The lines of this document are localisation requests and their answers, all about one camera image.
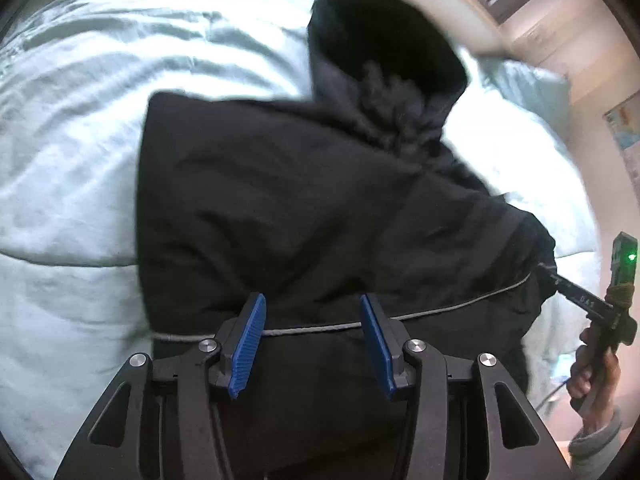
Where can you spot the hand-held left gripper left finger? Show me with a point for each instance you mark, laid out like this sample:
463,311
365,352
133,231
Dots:
247,345

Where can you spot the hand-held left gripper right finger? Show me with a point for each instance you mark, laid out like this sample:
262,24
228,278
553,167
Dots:
377,347

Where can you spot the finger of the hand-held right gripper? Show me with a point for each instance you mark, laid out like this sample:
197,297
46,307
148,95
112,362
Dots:
575,294

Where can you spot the black hooded jacket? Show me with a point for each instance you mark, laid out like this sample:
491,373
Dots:
300,200

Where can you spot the person's right forearm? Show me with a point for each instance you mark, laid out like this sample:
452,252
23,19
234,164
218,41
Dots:
597,442

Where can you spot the person's right hand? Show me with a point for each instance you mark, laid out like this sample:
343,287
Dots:
609,390

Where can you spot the light blue quilt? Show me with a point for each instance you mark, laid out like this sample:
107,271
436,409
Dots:
75,135

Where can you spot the beige window sill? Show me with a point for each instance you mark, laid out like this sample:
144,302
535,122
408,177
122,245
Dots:
480,15

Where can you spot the wall map poster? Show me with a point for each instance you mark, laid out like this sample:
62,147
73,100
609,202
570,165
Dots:
625,120

